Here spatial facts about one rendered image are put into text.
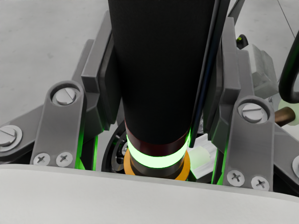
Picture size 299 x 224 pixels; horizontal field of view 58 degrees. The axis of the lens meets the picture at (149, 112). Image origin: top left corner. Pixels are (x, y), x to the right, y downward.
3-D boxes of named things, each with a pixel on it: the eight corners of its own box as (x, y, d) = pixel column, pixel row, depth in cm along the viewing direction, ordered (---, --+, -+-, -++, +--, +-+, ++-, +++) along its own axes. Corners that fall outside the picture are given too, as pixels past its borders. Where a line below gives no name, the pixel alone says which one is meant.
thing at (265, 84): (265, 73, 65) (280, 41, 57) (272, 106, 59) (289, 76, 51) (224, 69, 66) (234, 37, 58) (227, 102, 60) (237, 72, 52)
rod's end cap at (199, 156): (197, 152, 23) (200, 140, 21) (211, 171, 22) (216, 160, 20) (176, 162, 22) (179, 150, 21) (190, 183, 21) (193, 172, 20)
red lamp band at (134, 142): (168, 96, 16) (170, 81, 15) (201, 139, 14) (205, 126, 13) (115, 118, 15) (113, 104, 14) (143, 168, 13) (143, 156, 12)
